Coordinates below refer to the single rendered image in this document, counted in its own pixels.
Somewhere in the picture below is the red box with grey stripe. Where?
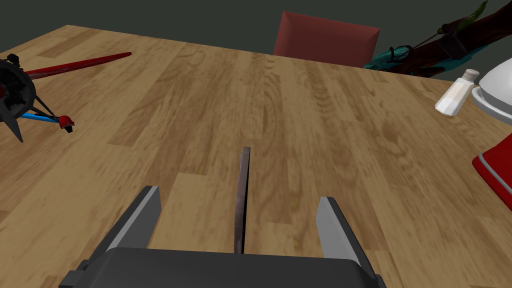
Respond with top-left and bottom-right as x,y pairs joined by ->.
471,133 -> 512,212

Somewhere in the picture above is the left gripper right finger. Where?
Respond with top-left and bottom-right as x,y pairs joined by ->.
315,196 -> 375,277

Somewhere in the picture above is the dark brown and teal toy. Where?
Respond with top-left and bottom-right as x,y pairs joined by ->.
363,0 -> 512,79

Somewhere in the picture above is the thin dark brown stick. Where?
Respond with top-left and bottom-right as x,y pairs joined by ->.
233,146 -> 252,255

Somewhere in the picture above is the white salt shaker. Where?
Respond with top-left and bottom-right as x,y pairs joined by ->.
434,68 -> 481,117

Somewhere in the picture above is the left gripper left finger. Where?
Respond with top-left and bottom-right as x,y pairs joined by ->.
93,185 -> 163,261

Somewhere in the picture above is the black spiked toy with red rod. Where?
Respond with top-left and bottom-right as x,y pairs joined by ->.
0,51 -> 133,144

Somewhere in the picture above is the dark red chair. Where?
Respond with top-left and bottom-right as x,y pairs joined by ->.
273,11 -> 381,69

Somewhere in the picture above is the wooden table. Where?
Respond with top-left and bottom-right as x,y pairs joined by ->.
0,24 -> 512,288

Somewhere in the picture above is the white lidded dish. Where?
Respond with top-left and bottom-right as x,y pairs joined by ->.
470,57 -> 512,126

